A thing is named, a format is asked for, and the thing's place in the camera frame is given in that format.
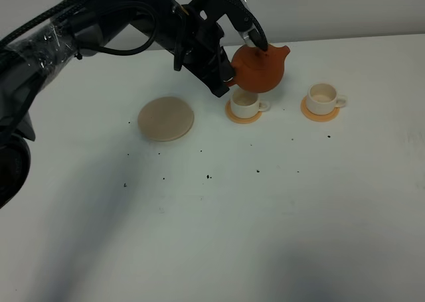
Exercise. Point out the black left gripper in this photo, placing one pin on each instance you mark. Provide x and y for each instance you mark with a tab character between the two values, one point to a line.
195	44

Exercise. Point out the brown clay teapot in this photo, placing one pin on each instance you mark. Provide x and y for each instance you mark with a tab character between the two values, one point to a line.
258	71

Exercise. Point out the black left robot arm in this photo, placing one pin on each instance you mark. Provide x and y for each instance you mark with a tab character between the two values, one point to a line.
34	54

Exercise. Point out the beige round teapot saucer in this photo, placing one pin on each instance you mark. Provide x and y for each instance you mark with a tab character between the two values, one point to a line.
165	119

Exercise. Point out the orange coaster left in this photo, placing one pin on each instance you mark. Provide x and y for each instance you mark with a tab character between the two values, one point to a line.
239	120

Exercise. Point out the orange coaster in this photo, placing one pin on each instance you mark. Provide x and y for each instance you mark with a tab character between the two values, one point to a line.
318	118
239	120

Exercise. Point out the white teacup left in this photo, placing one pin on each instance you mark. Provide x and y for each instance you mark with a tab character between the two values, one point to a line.
246	104

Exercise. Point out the white teacup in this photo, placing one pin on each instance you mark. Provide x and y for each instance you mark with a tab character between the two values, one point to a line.
323	98
246	104

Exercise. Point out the orange coaster right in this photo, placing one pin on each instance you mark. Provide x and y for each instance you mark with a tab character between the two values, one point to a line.
318	118

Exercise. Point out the white teacup right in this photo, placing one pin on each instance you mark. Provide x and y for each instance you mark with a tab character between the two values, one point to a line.
323	98

